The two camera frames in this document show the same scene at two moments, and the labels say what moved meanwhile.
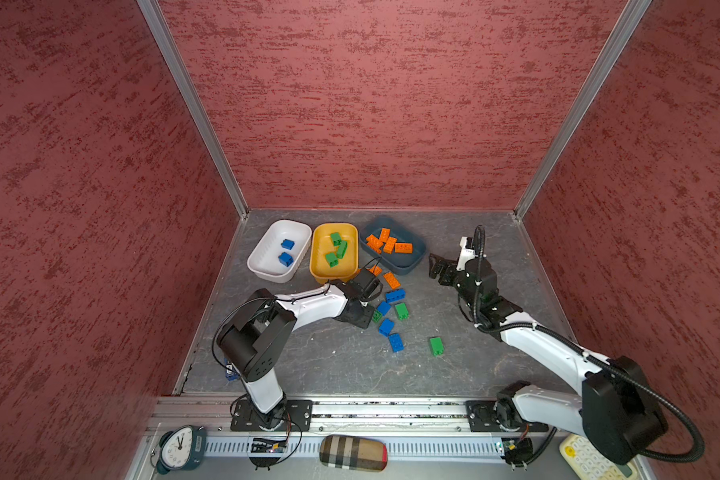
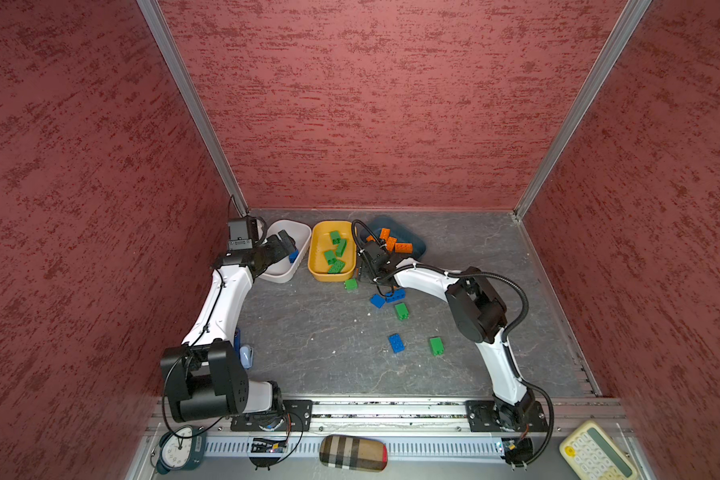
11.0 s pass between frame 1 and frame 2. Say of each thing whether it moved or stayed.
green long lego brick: stayed
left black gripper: moved
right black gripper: moved
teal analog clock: stayed
